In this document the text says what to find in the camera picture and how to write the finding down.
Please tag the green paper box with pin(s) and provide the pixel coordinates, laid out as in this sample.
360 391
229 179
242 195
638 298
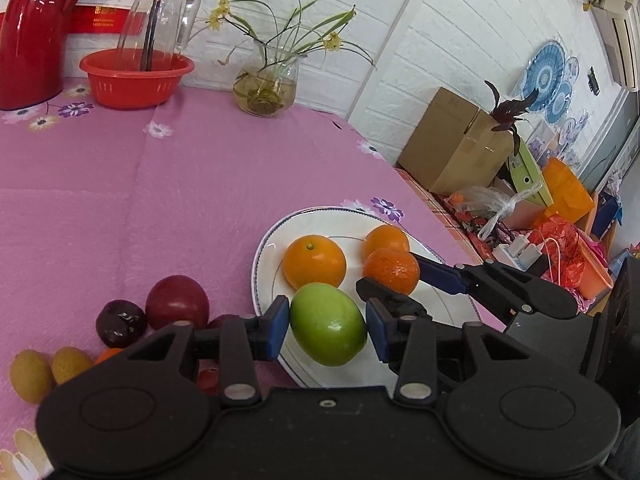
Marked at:
525 174

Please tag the green mango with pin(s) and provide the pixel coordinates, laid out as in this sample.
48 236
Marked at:
327 324

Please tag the bumpy mandarin orange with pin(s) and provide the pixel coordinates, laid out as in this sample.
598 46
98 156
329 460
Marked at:
398 271

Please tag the dark purple leaf plant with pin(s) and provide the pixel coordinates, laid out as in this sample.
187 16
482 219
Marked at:
508 113

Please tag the red thermos jug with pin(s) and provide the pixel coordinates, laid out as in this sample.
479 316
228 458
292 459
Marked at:
33 35

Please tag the white power strip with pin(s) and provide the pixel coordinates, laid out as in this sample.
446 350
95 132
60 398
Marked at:
521 254

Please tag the blue decorative wall plates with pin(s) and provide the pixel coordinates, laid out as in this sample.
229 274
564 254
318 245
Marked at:
557 118

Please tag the round smooth orange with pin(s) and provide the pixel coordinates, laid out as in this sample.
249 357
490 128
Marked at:
314 259

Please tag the large red plum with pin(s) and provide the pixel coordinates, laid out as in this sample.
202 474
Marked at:
177 298

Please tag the dark purple plum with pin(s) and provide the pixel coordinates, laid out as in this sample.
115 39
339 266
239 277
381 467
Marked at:
121 323

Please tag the red plastic basket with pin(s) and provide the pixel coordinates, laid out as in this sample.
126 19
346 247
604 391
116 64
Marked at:
131 89

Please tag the cardboard box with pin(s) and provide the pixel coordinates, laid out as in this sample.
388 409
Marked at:
454 146

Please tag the white plate blue rim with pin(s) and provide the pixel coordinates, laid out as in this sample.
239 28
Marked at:
347 228

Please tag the clear plastic bag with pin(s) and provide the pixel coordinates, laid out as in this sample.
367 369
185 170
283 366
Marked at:
492 204

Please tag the pink floral tablecloth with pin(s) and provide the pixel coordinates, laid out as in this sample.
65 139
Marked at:
100 204

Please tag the small red plum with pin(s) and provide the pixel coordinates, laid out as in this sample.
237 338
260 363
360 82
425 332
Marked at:
208 376

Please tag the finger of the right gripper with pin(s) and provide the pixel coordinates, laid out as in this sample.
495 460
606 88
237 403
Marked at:
502 290

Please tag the orange plastic bag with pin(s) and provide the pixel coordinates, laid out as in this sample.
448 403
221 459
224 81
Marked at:
571 201

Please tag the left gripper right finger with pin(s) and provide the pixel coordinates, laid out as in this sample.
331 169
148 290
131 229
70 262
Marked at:
404 337

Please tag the glass vase with orchid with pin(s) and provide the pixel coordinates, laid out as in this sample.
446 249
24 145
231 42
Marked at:
266 83

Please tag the red plastic bag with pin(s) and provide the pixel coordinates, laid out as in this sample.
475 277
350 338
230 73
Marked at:
558 240

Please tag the clear glass pitcher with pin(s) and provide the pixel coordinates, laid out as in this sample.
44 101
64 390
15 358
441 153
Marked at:
154 31

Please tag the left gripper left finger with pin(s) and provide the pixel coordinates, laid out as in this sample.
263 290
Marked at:
235 343

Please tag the back smooth orange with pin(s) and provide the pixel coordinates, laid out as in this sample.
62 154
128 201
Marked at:
385 236

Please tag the yellow-green longan fruit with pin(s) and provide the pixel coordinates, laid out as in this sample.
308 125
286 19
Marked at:
31 376

